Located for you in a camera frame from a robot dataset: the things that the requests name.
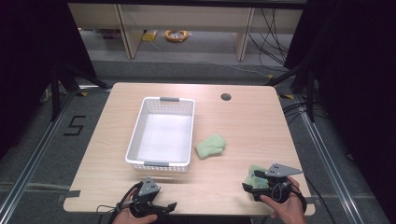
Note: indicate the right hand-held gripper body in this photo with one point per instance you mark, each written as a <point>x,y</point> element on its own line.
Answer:
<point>280,174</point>

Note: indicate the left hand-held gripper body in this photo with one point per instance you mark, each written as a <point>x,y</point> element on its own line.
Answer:
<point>148,188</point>

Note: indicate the green fluffy cloth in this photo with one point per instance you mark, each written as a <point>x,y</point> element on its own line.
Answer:
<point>254,181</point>

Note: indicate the white perforated plastic basket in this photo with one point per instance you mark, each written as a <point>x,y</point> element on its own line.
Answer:
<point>165,137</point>

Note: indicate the green sponge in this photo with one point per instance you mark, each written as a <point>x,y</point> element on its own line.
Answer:
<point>211,146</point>

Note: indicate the person's left hand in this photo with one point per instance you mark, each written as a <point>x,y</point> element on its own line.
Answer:
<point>134,217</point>

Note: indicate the person's right hand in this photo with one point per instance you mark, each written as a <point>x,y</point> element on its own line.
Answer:
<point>288,210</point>

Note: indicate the dark round table grommet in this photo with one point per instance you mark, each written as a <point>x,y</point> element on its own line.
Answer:
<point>226,96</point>

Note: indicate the black metal stand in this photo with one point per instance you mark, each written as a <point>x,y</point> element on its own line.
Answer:
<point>308,90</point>
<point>57,93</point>

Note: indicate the black curtain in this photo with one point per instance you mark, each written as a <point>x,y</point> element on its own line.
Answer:
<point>358,77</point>
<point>28,56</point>

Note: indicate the yellow packet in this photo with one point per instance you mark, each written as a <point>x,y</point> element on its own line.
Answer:
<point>150,36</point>

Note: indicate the metal floor rail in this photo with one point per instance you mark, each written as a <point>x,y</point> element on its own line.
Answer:
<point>330,161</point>
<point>37,152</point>

